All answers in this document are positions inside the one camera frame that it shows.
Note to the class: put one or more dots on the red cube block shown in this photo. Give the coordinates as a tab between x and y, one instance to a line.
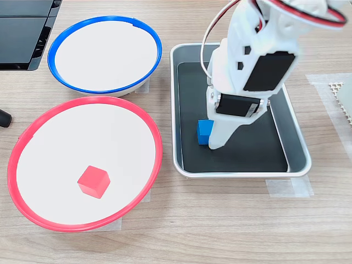
93	181

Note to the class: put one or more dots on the black tray liner mat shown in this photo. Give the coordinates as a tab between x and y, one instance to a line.
247	154

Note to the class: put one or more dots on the red-rimmed white dish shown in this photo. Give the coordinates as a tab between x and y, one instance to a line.
82	137

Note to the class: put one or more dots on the white mesh mat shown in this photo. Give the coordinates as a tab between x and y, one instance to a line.
335	88

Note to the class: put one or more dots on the clear tape piece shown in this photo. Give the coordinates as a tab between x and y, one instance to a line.
115	224
280	188
148	196
145	86

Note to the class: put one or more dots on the silver metal tray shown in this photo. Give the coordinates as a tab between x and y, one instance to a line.
299	163

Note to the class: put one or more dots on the pale grey plate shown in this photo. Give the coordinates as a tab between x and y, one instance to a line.
346	96

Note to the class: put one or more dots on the black flat device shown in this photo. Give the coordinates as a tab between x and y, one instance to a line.
19	35

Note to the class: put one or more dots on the blue-rimmed white dish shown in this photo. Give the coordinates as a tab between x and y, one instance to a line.
104	55

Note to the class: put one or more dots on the black rounded knob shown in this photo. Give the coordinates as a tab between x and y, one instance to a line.
5	118

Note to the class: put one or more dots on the blue cube block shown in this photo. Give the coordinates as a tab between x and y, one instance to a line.
203	134

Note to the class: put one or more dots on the wide clear tape patch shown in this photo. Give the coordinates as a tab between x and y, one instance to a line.
321	88

